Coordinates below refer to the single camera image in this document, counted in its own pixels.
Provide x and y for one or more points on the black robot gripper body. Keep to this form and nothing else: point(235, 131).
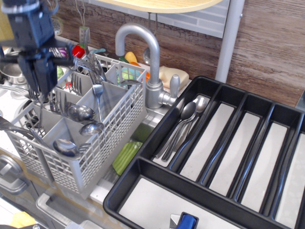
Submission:
point(32, 30)

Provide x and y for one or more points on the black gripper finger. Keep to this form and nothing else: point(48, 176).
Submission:
point(46, 74)
point(28, 71)

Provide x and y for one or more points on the small steel spoon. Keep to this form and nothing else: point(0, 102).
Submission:
point(41, 102)

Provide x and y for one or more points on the steel spoon middle basket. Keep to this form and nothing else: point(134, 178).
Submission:
point(80, 113)

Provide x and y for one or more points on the steel spoon basket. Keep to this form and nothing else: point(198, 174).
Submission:
point(80, 113)
point(91, 129)

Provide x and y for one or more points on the steel spoon lower basket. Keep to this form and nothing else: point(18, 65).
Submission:
point(91, 129)

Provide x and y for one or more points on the large steel spoon front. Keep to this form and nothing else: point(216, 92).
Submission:
point(66, 148)

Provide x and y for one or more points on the dark steel spoon in tray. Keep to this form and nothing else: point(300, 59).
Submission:
point(187, 114)

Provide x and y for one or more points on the black cutlery tray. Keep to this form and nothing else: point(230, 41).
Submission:
point(242, 166)

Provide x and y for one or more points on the green toy cabbage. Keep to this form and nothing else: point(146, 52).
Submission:
point(60, 72)

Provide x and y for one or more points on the steel cooking pot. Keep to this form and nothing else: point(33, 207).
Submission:
point(12, 73)

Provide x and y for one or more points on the purple striped toy ball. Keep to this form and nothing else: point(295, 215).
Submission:
point(62, 52)

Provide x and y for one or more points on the hanging slotted ladle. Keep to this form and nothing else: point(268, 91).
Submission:
point(57, 26)

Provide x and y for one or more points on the red toy pepper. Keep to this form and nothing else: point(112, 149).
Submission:
point(78, 51)

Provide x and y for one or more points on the hanging metal spatula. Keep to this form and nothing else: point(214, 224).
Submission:
point(84, 31)

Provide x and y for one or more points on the tall steel fork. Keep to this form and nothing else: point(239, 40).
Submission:
point(96, 74)

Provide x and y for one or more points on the yellow toy fruit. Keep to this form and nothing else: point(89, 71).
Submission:
point(130, 57)

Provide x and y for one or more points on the silver toy faucet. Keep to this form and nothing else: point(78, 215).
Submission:
point(156, 96)

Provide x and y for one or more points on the wooden round shelf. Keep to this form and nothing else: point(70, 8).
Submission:
point(164, 6)

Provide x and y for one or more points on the yellow toy at corner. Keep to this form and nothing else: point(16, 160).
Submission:
point(22, 219)

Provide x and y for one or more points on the blue object at bottom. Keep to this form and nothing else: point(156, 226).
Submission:
point(183, 221)

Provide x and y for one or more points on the grey metal post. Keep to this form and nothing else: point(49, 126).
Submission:
point(235, 13)

